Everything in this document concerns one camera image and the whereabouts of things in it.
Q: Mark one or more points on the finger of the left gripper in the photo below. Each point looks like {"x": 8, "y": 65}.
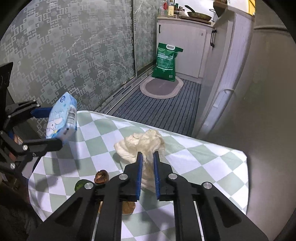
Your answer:
{"x": 34, "y": 111}
{"x": 38, "y": 146}

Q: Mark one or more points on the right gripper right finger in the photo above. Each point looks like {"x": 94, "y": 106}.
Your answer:
{"x": 202, "y": 212}

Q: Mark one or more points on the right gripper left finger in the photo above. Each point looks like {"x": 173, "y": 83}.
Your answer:
{"x": 94, "y": 211}

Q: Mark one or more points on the green round fruit peel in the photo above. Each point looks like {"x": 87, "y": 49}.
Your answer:
{"x": 80, "y": 184}

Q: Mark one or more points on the blue tissue pack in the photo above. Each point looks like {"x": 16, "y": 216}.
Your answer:
{"x": 62, "y": 122}

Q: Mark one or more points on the tan walnut shell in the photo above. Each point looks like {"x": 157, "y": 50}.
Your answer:
{"x": 128, "y": 207}

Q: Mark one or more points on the cream tissue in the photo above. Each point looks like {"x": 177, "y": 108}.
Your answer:
{"x": 147, "y": 143}

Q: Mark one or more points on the white kitchen cabinet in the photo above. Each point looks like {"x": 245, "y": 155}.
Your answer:
{"x": 185, "y": 46}

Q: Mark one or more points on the green white checkered tablecloth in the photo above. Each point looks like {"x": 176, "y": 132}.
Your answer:
{"x": 92, "y": 149}

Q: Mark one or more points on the brown nut shell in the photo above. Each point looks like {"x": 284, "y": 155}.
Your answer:
{"x": 101, "y": 177}

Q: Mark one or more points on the patterned glass sliding door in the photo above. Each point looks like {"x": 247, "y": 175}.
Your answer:
{"x": 87, "y": 48}

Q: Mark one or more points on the beige refrigerator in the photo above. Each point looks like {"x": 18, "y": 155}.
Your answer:
{"x": 247, "y": 102}

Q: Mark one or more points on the dark striped floor rug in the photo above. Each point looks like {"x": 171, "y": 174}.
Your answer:
{"x": 176, "y": 114}

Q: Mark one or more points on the grey oval floor mat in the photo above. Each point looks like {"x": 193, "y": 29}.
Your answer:
{"x": 159, "y": 88}

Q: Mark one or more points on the green rice bag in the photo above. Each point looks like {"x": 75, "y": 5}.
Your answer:
{"x": 165, "y": 62}

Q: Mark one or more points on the condiment bottles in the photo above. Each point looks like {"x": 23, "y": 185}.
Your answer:
{"x": 170, "y": 9}

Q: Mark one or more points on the frying pan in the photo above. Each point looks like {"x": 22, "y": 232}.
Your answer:
{"x": 193, "y": 14}

